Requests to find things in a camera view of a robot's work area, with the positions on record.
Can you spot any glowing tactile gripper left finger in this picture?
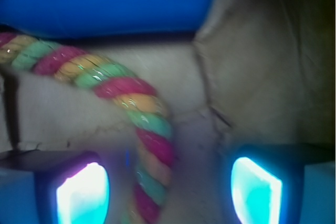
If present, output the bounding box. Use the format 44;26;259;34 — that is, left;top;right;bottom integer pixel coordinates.
1;150;109;223

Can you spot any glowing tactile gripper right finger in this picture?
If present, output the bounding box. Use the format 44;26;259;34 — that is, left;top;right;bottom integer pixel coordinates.
230;144;335;223

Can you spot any multicolored twisted rope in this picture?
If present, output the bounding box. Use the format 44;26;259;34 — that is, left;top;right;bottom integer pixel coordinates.
0;31;175;224

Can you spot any brown paper bag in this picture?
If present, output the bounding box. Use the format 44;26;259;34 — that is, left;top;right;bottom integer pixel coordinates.
1;0;335;223

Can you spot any blue plastic bowling pin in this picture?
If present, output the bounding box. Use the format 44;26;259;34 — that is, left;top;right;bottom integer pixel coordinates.
1;0;212;39

